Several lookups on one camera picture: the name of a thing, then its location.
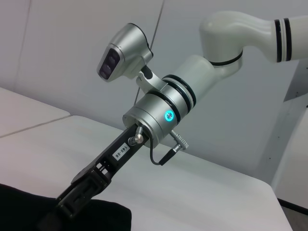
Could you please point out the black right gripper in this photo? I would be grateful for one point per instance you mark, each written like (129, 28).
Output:
(115, 156)

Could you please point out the black shirt with FREE print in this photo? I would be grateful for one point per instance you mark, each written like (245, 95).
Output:
(60, 211)

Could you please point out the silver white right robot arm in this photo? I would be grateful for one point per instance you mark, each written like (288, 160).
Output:
(216, 72)

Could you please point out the white robot torso column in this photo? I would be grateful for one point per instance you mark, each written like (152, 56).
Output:
(291, 134)

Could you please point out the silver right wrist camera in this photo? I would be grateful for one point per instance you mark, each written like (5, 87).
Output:
(125, 53)

